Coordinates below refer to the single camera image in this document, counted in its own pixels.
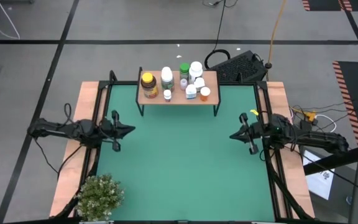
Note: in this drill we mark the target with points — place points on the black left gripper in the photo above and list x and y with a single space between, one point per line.
107 129

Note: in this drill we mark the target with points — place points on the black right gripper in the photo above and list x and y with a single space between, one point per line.
261 130

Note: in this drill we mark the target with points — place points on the small white bottle red label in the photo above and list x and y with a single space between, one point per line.
167 93

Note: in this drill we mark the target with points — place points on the fish oil bottle yellow cap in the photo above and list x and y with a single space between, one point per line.
147 77

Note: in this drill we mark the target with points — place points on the orange pill bottle white cap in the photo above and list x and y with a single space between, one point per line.
205 91

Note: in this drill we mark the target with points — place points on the medium white medicine bottle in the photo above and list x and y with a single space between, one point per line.
199 82

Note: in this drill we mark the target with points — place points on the white bottle blue label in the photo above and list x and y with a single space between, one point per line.
190 90

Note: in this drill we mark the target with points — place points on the large clear gummies bottle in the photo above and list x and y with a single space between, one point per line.
166 73

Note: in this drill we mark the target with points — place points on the small white grey bottle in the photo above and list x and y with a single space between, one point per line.
183 82

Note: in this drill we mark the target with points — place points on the large white medicine bottle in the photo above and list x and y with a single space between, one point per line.
196 67

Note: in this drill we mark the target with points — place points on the green cap medicine bottle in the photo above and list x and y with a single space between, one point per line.
184 67

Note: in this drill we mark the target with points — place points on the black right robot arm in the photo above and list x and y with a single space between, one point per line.
319 138

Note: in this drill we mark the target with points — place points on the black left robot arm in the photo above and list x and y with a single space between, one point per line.
61 129

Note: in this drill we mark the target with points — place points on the wooden shelf black metal legs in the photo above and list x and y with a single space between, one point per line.
211 81

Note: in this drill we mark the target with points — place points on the yellow tag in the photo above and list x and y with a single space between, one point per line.
254 112

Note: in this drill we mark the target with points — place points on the green table mat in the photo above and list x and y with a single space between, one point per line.
166 174

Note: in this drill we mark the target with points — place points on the black perforated computer case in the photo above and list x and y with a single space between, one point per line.
241 67

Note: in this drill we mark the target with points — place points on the yellow power plug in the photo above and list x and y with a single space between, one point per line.
310 116

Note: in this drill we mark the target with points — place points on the bushy artificial potted plant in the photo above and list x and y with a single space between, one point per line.
98 197

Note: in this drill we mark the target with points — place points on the white paper sheet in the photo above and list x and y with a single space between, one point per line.
320 183

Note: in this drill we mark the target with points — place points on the black aluminium table frame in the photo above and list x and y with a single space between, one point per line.
123 83

